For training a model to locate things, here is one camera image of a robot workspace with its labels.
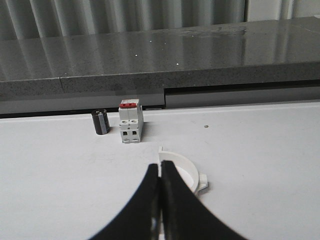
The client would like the grey stone counter ledge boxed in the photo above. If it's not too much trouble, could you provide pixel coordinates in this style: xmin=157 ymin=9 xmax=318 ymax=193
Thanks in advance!
xmin=0 ymin=17 xmax=320 ymax=115

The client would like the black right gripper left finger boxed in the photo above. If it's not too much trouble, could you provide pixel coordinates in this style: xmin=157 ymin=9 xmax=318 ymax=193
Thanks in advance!
xmin=91 ymin=163 xmax=160 ymax=240

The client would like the white half-ring pipe clamp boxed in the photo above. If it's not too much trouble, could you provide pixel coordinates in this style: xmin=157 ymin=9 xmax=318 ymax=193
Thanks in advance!
xmin=158 ymin=146 xmax=208 ymax=196

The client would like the white circuit breaker red switch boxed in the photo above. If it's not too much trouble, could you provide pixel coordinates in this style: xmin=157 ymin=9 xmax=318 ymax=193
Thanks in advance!
xmin=118 ymin=99 xmax=144 ymax=144

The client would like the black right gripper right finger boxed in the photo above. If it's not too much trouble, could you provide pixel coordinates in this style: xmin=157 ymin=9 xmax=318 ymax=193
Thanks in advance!
xmin=161 ymin=160 xmax=245 ymax=240

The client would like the black cylindrical capacitor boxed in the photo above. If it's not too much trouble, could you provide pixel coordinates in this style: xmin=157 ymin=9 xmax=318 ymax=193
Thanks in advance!
xmin=91 ymin=108 xmax=110 ymax=135

